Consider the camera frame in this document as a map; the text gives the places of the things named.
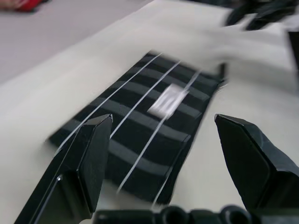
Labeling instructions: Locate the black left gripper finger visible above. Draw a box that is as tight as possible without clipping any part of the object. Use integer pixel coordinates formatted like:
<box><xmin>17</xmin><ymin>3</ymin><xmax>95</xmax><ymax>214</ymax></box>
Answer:
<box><xmin>288</xmin><ymin>30</ymin><xmax>299</xmax><ymax>94</ymax></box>
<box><xmin>6</xmin><ymin>113</ymin><xmax>114</xmax><ymax>224</ymax></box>
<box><xmin>214</xmin><ymin>113</ymin><xmax>299</xmax><ymax>211</ymax></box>

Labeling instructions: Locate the black white-grid zipper pouch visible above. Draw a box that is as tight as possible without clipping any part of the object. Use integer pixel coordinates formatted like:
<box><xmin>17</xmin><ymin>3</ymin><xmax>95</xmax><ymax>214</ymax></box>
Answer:
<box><xmin>45</xmin><ymin>52</ymin><xmax>229</xmax><ymax>204</ymax></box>

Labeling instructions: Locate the red object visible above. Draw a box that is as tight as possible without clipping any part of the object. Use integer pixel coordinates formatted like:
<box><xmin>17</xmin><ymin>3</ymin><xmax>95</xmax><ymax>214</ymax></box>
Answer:
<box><xmin>0</xmin><ymin>0</ymin><xmax>50</xmax><ymax>12</ymax></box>

